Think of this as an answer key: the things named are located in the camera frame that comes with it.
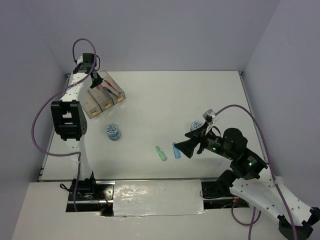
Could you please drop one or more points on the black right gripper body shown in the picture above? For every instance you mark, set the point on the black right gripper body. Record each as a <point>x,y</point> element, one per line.
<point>212,143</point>

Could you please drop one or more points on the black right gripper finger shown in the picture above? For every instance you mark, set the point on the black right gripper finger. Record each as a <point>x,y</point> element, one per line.
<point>198,134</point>
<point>187,147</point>

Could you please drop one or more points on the blue ink jar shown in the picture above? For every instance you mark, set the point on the blue ink jar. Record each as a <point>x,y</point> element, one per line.
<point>113,131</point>
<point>196,125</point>

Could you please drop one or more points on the red gel pen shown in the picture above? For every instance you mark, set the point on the red gel pen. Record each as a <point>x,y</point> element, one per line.
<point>110,85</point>

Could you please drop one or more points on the blue correction tape case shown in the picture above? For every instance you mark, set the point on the blue correction tape case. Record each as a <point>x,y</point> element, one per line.
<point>176,152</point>

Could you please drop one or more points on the blue gel pen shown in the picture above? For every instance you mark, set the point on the blue gel pen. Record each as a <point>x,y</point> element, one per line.
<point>112,91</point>

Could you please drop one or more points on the green correction tape case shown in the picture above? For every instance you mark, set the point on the green correction tape case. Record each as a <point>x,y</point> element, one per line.
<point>161,154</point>

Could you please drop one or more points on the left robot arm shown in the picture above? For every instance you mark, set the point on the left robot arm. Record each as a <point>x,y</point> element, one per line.
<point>69,119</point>

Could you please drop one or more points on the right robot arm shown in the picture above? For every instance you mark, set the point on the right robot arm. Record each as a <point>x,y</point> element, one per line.
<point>249,177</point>

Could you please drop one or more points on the clear three-compartment organizer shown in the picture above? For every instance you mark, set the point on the clear three-compartment organizer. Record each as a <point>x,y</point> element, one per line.
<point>97,101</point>

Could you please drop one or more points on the silver tape sheet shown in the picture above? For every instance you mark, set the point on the silver tape sheet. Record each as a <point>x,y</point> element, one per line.
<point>157,198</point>

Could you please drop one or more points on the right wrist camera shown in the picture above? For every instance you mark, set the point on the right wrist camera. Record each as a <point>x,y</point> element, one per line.
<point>209,120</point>

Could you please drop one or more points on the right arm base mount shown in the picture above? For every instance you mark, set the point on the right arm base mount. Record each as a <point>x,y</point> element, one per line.
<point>216,193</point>

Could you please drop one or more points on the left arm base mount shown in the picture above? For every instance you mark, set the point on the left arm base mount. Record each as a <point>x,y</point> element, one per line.
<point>89,195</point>

